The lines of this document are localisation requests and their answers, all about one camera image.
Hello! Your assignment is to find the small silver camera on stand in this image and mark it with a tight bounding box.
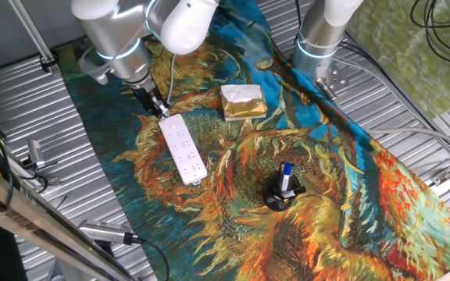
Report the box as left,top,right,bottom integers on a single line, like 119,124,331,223
20,137,61,187

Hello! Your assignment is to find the green patterned cloth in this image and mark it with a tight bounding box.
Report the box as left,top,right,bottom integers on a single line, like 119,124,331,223
345,0,450,120

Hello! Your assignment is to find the blue pen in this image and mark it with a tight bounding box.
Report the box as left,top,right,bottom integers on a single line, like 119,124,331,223
280,161,294,194

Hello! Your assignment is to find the golden tissue pack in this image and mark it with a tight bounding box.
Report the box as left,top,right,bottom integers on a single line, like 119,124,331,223
220,83,269,123

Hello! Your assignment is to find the aluminium frame bar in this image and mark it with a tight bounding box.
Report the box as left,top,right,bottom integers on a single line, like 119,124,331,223
0,155,137,281

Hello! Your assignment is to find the black camera cable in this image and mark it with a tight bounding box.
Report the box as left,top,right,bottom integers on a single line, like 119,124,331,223
130,235,171,281

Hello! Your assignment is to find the black pen holder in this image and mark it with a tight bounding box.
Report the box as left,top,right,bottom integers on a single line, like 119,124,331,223
262,170,302,213

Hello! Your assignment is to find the grey base hose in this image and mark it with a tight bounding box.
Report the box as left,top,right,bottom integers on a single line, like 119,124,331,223
332,52,450,155

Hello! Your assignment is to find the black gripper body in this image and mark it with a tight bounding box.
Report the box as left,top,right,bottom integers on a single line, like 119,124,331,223
130,80,164,115

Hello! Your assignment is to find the silver camera with black end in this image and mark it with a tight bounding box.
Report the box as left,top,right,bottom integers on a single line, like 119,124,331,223
77,219,141,247

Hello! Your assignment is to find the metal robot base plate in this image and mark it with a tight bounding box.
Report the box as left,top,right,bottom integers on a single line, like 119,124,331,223
313,62,350,102

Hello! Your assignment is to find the grey power strip cable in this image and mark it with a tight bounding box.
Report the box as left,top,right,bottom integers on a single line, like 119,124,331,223
165,53,178,106

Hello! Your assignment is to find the black pen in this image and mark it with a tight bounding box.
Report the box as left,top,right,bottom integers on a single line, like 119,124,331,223
281,185,308,199

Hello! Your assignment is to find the metal pole with clamp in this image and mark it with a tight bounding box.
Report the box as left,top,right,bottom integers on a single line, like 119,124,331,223
8,0,62,76

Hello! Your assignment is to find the sunflower painting table cloth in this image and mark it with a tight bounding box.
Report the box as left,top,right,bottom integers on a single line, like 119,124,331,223
57,0,450,281

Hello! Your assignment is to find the white power strip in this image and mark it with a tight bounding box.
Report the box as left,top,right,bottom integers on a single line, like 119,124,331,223
157,112,209,187

